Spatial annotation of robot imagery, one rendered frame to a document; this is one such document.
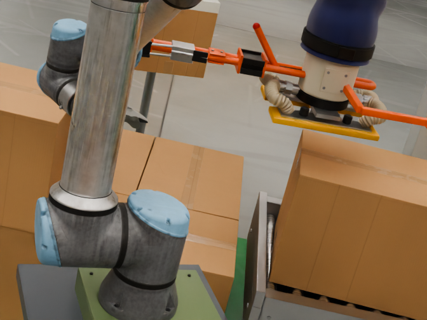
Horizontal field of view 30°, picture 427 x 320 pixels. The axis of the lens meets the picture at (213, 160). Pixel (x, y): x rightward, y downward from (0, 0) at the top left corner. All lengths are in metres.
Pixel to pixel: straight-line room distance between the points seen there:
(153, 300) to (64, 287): 0.30
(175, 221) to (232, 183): 1.48
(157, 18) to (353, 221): 1.04
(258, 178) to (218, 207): 1.65
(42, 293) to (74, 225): 0.36
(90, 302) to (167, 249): 0.24
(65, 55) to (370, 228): 1.09
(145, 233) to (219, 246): 1.03
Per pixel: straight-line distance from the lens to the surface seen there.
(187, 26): 4.01
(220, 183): 3.21
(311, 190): 2.48
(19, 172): 2.56
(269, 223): 3.00
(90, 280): 1.98
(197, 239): 2.78
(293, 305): 2.50
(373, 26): 2.43
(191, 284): 2.05
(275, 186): 4.61
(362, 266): 2.61
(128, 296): 1.85
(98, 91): 1.62
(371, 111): 2.31
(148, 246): 1.77
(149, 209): 1.77
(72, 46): 2.10
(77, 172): 1.69
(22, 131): 2.50
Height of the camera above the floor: 1.93
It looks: 24 degrees down
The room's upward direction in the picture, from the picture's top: 13 degrees clockwise
